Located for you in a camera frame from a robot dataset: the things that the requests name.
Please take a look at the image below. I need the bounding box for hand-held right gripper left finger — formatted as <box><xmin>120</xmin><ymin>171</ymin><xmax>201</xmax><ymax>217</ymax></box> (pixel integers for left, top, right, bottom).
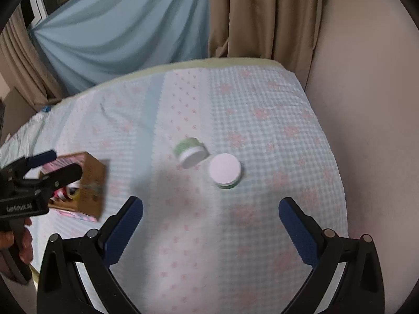
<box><xmin>37</xmin><ymin>197</ymin><xmax>144</xmax><ymax>314</ymax></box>

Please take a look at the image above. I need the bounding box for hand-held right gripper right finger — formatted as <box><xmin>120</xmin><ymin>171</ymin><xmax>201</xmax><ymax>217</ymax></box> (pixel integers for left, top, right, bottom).
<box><xmin>278</xmin><ymin>198</ymin><xmax>384</xmax><ymax>314</ymax></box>

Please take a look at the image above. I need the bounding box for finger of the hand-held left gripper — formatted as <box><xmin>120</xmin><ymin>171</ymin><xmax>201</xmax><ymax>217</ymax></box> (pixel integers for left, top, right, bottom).
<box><xmin>0</xmin><ymin>150</ymin><xmax>58</xmax><ymax>179</ymax></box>
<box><xmin>20</xmin><ymin>164</ymin><xmax>83</xmax><ymax>190</ymax></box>

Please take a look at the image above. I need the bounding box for cardboard box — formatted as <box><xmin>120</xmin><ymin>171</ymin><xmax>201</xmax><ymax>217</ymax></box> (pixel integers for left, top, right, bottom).
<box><xmin>39</xmin><ymin>151</ymin><xmax>110</xmax><ymax>222</ymax></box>

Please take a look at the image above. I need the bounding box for green jar white lid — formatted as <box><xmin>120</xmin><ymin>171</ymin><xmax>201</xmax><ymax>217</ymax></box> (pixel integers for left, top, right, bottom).
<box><xmin>173</xmin><ymin>137</ymin><xmax>209</xmax><ymax>169</ymax></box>
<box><xmin>209</xmin><ymin>153</ymin><xmax>242</xmax><ymax>189</ymax></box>

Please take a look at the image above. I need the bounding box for person's left hand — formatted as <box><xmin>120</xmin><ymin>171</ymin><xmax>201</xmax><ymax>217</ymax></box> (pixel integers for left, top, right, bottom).
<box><xmin>0</xmin><ymin>217</ymin><xmax>34</xmax><ymax>264</ymax></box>

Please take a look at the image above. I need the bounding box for beige curtain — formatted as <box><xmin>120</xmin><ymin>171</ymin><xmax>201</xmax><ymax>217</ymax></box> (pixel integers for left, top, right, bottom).
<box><xmin>205</xmin><ymin>0</ymin><xmax>329</xmax><ymax>86</ymax></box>
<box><xmin>0</xmin><ymin>13</ymin><xmax>66</xmax><ymax>112</ymax></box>

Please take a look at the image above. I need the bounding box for checked floral bed sheet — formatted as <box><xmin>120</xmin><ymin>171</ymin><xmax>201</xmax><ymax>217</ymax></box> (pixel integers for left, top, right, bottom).
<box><xmin>0</xmin><ymin>62</ymin><xmax>348</xmax><ymax>314</ymax></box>

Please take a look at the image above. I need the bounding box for light blue hanging cloth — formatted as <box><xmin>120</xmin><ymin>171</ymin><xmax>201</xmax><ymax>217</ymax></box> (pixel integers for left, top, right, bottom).
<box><xmin>28</xmin><ymin>0</ymin><xmax>212</xmax><ymax>96</ymax></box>

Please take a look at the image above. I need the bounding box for window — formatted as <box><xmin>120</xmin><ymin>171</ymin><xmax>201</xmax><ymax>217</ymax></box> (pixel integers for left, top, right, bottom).
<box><xmin>20</xmin><ymin>0</ymin><xmax>77</xmax><ymax>27</ymax></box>

